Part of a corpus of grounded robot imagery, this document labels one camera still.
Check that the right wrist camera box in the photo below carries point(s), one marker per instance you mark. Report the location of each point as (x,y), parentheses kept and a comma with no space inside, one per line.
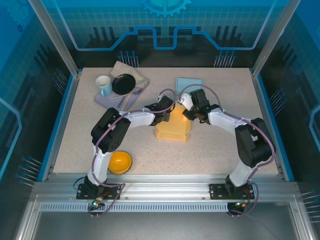
(185,100)

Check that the beige cloth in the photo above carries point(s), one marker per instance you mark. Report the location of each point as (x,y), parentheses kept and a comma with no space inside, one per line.
(125,68)

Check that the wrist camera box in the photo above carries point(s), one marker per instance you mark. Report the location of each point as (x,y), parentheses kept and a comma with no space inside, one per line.
(160,96)
(185,100)

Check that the lavender tray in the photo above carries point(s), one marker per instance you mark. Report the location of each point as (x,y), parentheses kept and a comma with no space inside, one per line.
(133,98)

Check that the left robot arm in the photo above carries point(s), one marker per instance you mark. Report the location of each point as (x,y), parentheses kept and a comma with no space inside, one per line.
(110,127)

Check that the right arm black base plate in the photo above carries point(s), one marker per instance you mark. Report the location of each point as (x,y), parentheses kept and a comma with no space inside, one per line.
(217,192)

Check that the light blue paper box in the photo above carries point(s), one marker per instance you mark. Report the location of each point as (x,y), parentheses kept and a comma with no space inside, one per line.
(192,82)

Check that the metal fork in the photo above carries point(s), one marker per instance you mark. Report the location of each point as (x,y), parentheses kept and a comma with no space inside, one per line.
(125,95)

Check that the light blue mug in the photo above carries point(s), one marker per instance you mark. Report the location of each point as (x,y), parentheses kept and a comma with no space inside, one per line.
(104,83)

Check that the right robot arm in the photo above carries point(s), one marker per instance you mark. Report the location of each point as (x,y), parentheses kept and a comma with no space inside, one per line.
(225,120)

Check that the yellow paper box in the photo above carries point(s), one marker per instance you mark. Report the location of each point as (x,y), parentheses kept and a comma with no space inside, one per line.
(175,125)

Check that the black plate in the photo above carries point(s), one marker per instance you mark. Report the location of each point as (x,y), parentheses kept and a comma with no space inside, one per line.
(124,83)

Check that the aluminium rail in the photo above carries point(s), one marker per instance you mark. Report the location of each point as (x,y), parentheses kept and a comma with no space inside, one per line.
(162,187)

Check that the grey knife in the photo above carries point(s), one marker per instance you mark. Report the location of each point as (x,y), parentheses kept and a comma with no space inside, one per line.
(121,102)

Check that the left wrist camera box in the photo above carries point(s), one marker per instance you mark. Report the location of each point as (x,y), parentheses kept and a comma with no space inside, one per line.
(160,96)

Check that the small connector with light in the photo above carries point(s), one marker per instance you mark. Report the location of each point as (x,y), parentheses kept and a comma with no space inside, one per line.
(96,203)
(241,205)

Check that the orange bowl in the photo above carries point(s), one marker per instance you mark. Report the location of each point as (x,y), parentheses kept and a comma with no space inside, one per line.
(121,162)

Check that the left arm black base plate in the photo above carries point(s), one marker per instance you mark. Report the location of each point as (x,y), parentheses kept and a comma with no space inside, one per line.
(82,193)

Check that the aluminium frame post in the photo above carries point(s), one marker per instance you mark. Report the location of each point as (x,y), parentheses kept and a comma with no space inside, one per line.
(55,37)
(273,37)

